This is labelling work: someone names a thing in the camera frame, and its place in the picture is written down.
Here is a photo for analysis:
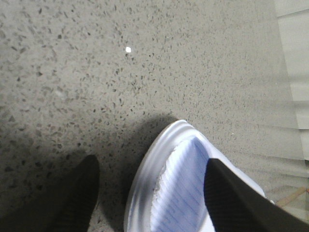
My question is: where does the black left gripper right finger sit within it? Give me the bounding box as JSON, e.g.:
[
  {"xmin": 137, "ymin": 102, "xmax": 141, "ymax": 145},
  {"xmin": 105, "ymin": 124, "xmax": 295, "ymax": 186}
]
[{"xmin": 204, "ymin": 159, "xmax": 309, "ymax": 232}]

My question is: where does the white pleated curtain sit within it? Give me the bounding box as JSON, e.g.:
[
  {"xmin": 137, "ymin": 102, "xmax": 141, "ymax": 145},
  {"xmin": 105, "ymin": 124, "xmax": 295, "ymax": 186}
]
[{"xmin": 274, "ymin": 0, "xmax": 309, "ymax": 163}]

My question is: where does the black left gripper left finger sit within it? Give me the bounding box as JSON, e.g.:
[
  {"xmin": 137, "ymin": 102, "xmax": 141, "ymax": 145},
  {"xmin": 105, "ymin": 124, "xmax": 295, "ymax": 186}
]
[{"xmin": 0, "ymin": 155, "xmax": 100, "ymax": 232}]

